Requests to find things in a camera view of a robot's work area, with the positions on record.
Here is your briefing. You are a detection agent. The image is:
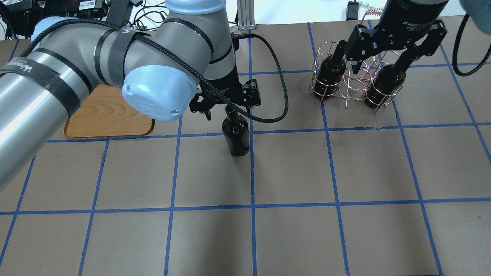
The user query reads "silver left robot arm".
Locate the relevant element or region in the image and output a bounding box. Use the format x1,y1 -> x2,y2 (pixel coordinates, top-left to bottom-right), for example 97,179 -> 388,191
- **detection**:
0,0 -> 242,190

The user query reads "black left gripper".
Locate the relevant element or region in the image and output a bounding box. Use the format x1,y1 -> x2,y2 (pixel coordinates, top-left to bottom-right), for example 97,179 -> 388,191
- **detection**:
189,66 -> 261,121

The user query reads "copper wire bottle basket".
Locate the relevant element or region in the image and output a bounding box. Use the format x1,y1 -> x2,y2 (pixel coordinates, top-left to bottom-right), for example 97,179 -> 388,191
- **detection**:
309,10 -> 404,113

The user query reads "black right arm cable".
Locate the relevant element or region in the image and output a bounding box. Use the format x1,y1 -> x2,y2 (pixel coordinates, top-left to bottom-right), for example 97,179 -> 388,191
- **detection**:
452,13 -> 491,77

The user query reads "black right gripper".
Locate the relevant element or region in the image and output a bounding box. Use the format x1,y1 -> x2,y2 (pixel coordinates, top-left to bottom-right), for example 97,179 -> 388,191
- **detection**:
345,0 -> 448,74

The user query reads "aluminium frame post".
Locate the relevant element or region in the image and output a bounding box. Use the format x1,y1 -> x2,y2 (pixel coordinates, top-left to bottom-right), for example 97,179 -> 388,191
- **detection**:
237,0 -> 257,30

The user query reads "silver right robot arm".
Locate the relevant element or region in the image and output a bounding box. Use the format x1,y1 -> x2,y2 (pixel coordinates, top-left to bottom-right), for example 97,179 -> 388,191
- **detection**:
345,0 -> 490,77

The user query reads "dark wine bottle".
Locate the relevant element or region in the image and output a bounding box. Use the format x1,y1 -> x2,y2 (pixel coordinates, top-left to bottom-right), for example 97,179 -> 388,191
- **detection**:
222,105 -> 250,156
364,50 -> 415,109
313,40 -> 346,101

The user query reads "wooden tray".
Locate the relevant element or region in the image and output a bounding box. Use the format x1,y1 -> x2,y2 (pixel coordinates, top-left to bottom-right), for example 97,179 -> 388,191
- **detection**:
63,84 -> 155,138

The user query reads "black power adapter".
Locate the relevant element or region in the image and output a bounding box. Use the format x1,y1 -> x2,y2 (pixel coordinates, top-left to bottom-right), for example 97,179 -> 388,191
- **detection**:
345,0 -> 360,21

